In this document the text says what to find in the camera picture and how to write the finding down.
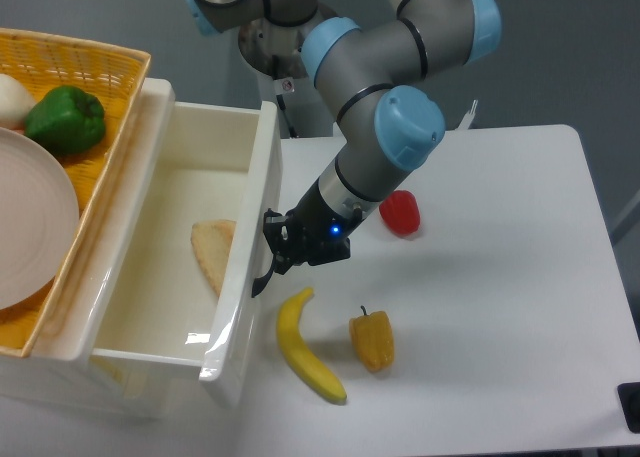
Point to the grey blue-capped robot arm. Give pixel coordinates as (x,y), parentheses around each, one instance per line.
(368,81)

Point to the white drawer cabinet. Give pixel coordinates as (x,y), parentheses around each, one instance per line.
(62,368)

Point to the black object at table edge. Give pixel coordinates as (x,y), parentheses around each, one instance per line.
(629,396)

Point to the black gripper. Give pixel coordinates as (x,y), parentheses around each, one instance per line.
(312,231)

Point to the white metal table bracket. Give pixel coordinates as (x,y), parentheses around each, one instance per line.
(469,116)

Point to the yellow woven basket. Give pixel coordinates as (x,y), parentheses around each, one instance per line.
(87,92)

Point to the green bell pepper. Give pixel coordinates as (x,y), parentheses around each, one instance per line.
(66,121)

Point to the yellow banana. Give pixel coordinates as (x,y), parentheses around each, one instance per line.
(299,357)

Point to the yellow bell pepper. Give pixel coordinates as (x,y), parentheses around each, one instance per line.
(373,340)

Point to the white onion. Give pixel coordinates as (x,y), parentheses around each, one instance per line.
(16,103)

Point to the bread slice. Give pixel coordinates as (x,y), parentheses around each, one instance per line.
(211,243)

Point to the red bell pepper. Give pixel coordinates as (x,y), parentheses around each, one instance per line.
(400,213)

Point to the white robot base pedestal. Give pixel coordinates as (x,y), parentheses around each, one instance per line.
(287,77)

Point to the pink round plate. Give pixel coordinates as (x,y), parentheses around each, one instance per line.
(39,217)

